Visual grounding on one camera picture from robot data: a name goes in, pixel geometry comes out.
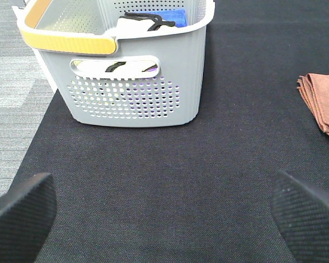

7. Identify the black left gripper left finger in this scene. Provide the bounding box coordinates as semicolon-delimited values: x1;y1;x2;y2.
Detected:
0;173;57;262

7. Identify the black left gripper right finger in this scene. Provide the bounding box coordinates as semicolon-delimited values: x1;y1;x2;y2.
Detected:
270;170;329;262

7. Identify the orange-brown towel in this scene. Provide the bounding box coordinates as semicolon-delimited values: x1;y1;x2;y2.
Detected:
297;73;329;136

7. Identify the black fabric table mat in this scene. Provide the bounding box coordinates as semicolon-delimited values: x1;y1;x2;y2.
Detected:
14;1;329;262

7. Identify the grey perforated plastic basket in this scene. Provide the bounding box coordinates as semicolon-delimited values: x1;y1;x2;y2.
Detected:
12;1;215;128

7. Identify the blue towel in basket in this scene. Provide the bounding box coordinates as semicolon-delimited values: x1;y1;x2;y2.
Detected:
151;9;188;27

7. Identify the yellow basket handle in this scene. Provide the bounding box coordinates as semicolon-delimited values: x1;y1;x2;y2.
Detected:
17;1;117;55

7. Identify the white cloth with black straps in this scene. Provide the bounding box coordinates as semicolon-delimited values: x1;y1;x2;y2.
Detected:
70;12;176;79

